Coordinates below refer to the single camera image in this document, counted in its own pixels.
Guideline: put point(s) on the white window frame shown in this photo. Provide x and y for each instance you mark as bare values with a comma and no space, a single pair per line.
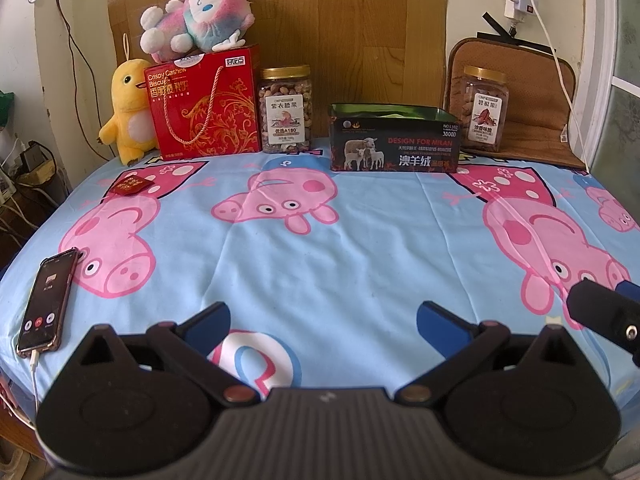
612,60

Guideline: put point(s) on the red gift box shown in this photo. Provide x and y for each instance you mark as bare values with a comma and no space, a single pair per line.
200,110

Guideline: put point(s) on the clear nut jar gold lid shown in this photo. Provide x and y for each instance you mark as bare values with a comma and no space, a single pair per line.
484,110
285,115

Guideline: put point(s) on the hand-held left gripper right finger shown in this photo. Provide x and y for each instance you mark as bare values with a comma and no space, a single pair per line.
435,320

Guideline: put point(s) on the black sheep print box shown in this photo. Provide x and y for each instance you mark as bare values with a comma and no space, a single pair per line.
395,150

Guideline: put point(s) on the black tape strips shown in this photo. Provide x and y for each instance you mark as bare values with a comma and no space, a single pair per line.
505,30

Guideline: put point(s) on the small red packet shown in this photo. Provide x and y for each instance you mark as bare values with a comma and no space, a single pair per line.
130,183

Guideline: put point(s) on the yellow duck plush toy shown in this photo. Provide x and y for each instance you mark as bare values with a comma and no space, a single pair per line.
130,110

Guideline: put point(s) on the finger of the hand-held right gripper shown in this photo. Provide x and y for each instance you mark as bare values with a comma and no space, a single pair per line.
629,290
605,310

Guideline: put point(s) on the blue pink cartoon bed sheet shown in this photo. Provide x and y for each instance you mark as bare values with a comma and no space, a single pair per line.
350,260

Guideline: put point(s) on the grey power adapter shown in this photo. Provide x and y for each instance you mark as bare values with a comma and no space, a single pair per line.
36,160

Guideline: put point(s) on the brown seat cushion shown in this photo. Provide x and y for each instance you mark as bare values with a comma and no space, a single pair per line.
540,110

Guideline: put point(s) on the wooden headboard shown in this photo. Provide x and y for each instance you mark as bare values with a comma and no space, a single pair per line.
325,35

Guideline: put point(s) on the pink blue plush toy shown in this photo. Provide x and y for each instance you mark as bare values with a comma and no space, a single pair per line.
200,20

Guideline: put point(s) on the black smartphone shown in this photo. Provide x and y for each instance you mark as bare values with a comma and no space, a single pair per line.
46,302

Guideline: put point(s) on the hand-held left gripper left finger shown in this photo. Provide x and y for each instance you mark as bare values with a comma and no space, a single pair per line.
210,320

